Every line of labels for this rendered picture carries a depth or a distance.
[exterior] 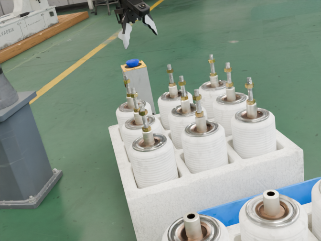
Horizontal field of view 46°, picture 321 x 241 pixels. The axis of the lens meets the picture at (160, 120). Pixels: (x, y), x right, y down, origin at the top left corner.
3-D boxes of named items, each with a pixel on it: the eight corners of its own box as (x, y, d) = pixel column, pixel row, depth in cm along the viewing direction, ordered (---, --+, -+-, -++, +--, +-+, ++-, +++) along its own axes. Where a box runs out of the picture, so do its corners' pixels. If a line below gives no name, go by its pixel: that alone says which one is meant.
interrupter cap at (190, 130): (189, 123, 87) (188, 120, 87) (222, 122, 85) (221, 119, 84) (180, 138, 81) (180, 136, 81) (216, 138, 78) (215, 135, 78)
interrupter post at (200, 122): (197, 127, 84) (196, 114, 83) (208, 127, 83) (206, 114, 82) (195, 133, 82) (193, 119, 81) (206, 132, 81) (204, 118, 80)
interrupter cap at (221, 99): (232, 92, 100) (232, 89, 99) (253, 98, 93) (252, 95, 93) (210, 101, 97) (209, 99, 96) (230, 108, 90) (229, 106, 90)
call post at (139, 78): (143, 161, 125) (123, 71, 112) (140, 152, 131) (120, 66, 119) (164, 156, 126) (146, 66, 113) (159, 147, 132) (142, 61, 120)
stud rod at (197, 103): (202, 120, 82) (197, 88, 79) (203, 122, 82) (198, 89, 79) (197, 122, 82) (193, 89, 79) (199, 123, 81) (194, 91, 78)
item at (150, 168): (184, 196, 92) (172, 129, 85) (185, 222, 83) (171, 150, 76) (145, 201, 93) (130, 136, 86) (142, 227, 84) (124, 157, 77)
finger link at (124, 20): (128, 36, 140) (133, 13, 139) (131, 36, 138) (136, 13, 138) (118, 32, 137) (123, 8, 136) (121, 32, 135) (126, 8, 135)
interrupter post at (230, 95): (231, 97, 96) (230, 85, 95) (238, 99, 95) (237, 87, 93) (224, 100, 96) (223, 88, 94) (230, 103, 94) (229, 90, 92)
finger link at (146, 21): (153, 28, 150) (136, 14, 145) (162, 28, 146) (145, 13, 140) (149, 35, 150) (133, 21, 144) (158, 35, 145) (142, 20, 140)
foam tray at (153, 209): (144, 267, 83) (126, 200, 76) (121, 177, 118) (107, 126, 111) (305, 216, 88) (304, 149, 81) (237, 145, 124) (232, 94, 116)
